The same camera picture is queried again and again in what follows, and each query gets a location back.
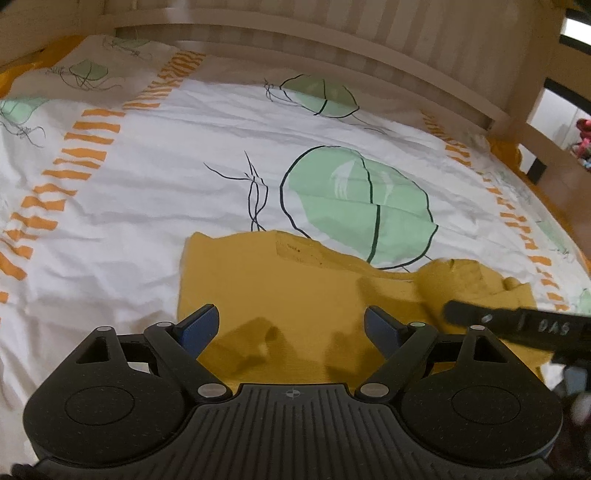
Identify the red toy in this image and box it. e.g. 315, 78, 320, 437
574, 117, 591, 162

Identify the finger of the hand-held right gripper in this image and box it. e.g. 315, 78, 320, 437
442, 299, 591, 359

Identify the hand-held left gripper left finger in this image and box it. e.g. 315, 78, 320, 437
76, 304, 232, 402

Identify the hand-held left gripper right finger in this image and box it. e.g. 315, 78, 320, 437
355, 305, 513, 401

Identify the white printed blanket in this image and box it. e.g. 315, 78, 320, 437
0, 34, 591, 462

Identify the mustard yellow shirt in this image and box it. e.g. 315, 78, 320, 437
178, 230, 557, 386

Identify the wooden bed frame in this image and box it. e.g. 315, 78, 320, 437
0, 0, 591, 185

